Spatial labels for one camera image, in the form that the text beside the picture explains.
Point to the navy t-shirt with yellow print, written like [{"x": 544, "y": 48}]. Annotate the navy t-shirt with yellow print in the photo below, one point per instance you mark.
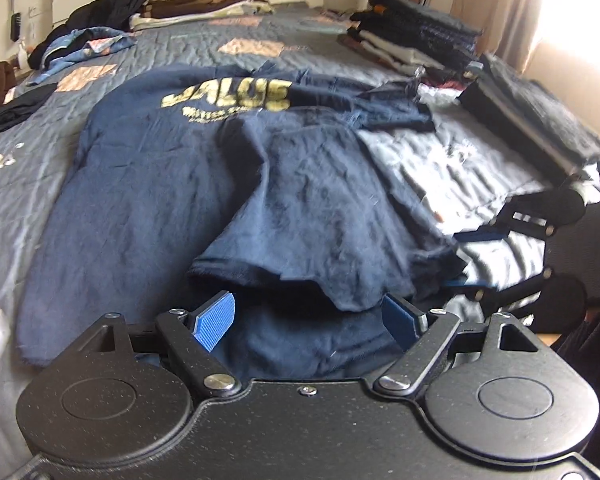
[{"x": 155, "y": 200}]

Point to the white spray bottle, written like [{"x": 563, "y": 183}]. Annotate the white spray bottle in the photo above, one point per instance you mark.
[{"x": 23, "y": 55}]

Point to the black jacket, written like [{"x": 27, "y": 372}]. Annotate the black jacket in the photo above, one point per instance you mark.
[{"x": 125, "y": 0}]

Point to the black hairbrush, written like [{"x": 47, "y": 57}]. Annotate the black hairbrush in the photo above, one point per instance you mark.
[{"x": 16, "y": 22}]

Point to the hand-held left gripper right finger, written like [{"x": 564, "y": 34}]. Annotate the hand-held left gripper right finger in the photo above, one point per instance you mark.
[{"x": 400, "y": 320}]

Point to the light blue printed garment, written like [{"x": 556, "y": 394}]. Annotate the light blue printed garment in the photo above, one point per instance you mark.
[{"x": 80, "y": 42}]

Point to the stack of folded brown clothes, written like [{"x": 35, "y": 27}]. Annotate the stack of folded brown clothes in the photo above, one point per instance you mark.
[{"x": 200, "y": 5}]

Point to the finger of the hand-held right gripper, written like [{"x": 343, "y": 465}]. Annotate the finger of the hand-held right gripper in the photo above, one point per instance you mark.
[
  {"x": 480, "y": 236},
  {"x": 510, "y": 285}
]

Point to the folded black pants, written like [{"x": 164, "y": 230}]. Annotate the folded black pants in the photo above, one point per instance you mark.
[{"x": 15, "y": 110}]

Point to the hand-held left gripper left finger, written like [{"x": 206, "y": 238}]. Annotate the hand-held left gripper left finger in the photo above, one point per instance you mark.
[{"x": 215, "y": 320}]

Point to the stack of folded dark clothes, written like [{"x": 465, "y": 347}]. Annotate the stack of folded dark clothes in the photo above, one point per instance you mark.
[{"x": 415, "y": 25}]

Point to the dark striped folded cloth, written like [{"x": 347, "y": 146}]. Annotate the dark striped folded cloth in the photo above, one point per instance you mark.
[{"x": 535, "y": 110}]

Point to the beige curtain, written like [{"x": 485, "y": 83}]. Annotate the beige curtain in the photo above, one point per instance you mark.
[{"x": 485, "y": 0}]

